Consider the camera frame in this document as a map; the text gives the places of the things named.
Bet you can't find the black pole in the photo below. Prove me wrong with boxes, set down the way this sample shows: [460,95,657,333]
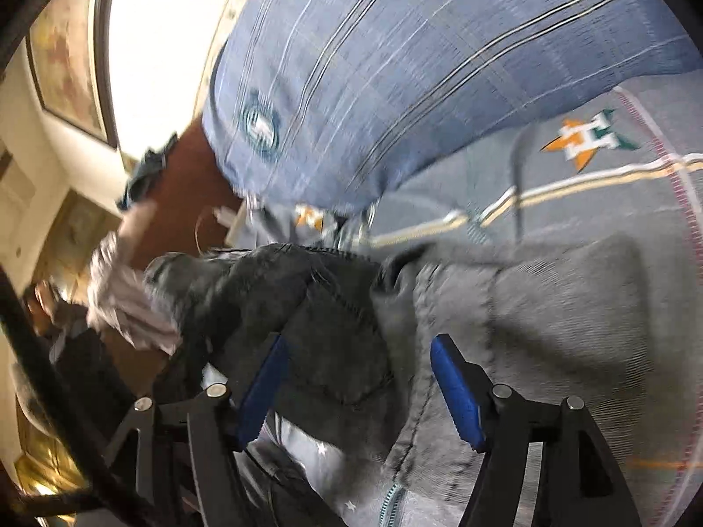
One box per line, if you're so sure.
[0,271,144,527]

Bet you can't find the white charger with cable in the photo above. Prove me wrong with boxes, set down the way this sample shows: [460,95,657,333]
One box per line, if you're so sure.
[195,206,237,256]

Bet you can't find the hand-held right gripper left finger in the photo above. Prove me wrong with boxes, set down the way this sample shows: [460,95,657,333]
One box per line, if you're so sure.
[101,334,292,527]

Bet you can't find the pale striped cloth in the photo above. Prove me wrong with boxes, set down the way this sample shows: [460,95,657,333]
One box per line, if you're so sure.
[87,200,185,355]

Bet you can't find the grey printed bed sheet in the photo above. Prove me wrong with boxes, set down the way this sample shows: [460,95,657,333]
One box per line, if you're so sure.
[231,69,703,527]

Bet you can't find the brown headboard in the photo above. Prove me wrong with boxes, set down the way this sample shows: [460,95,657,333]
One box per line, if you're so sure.
[104,121,248,385]

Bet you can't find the small framed wall picture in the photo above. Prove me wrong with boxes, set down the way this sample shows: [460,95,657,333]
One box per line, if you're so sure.
[47,189,119,286]

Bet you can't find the blue plaid duvet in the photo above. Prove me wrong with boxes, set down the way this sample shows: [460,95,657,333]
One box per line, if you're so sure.
[200,0,703,215]

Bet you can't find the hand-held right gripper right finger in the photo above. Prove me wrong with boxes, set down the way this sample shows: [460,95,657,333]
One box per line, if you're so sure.
[430,334,643,527]

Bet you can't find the grey denim pants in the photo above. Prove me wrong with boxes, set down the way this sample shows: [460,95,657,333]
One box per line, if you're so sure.
[144,233,660,527]

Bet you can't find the large framed wall picture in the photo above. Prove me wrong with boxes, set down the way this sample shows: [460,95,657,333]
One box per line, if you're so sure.
[25,0,124,149]

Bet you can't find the blue denim cloth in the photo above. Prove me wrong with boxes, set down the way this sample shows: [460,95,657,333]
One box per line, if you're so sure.
[118,132,179,212]

